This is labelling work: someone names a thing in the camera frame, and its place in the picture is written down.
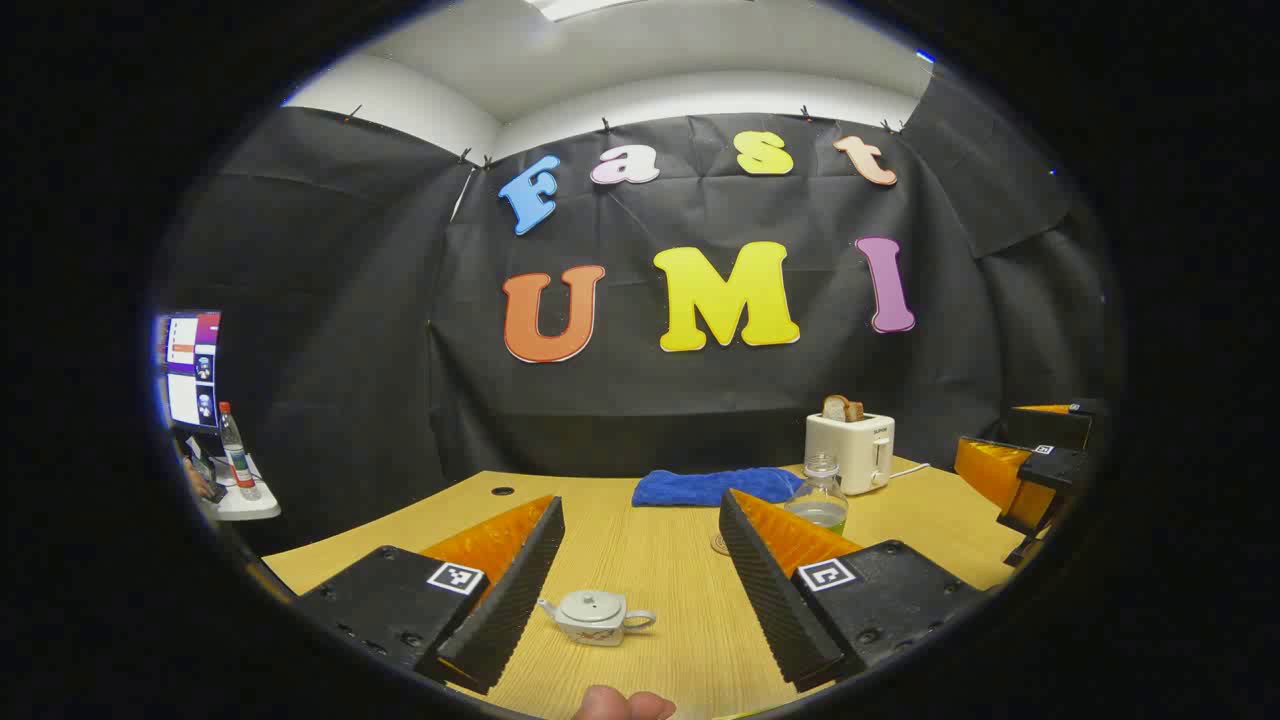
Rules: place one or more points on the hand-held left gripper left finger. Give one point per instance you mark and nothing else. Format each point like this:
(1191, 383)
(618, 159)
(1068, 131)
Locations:
(510, 610)

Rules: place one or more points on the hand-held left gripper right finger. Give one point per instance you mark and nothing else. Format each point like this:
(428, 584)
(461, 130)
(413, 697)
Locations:
(775, 610)

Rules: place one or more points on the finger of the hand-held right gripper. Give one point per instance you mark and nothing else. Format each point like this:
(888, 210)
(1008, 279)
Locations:
(1055, 468)
(1050, 428)

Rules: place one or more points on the white teacup lid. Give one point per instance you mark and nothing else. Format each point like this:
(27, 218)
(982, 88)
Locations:
(592, 605)

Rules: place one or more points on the white ceramic teacup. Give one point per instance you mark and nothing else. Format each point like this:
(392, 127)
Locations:
(590, 630)

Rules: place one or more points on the round wooden coaster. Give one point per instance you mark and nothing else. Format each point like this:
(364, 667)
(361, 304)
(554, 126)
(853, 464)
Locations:
(718, 545)

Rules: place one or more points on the green label water bottle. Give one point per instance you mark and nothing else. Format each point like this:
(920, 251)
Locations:
(818, 510)

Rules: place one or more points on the red cap plastic bottle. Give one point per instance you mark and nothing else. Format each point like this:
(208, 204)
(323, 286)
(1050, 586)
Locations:
(238, 455)

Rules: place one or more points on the blue towel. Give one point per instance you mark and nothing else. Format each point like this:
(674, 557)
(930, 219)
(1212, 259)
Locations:
(700, 488)

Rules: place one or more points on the white toaster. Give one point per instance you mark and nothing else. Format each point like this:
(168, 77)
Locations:
(845, 450)

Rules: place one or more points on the light bread slice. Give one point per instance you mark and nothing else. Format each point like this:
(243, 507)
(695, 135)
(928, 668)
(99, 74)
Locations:
(835, 408)

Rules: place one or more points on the white side table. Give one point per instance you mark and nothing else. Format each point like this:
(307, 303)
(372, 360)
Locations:
(245, 503)

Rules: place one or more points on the dark desk item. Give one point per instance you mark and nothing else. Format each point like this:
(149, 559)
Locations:
(208, 452)

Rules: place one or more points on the computer monitor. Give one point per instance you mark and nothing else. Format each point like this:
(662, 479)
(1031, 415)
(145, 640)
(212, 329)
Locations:
(192, 365)

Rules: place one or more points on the ceiling light panel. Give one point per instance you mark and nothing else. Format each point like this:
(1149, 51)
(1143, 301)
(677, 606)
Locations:
(575, 7)

